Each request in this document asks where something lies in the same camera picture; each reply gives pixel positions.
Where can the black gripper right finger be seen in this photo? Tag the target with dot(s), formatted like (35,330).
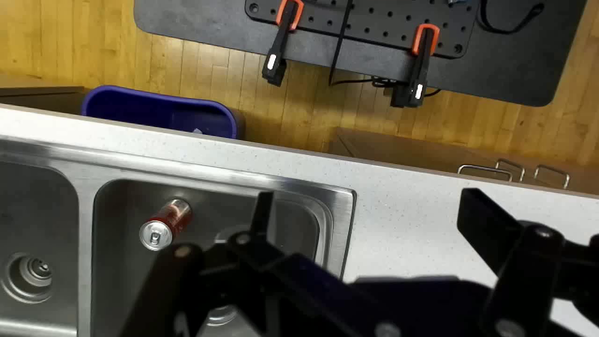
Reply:
(525,274)

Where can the wooden base cabinet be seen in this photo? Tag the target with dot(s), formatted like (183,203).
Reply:
(406,152)
(39,98)

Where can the blue plastic bin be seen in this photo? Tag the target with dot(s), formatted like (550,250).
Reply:
(157,107)

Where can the orange black bar clamp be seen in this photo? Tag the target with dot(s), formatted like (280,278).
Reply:
(278,57)
(417,76)

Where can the stainless steel double sink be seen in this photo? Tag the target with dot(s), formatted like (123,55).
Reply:
(82,180)

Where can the red soda can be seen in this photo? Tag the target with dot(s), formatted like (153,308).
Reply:
(166,225)

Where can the round steel sink drain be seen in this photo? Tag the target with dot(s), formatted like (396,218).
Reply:
(29,278)
(222,317)

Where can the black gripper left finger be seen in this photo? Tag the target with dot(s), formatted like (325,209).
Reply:
(282,282)

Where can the black pegboard panel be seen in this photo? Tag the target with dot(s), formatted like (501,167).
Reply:
(188,25)

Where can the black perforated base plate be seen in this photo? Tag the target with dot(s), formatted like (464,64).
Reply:
(376,25)

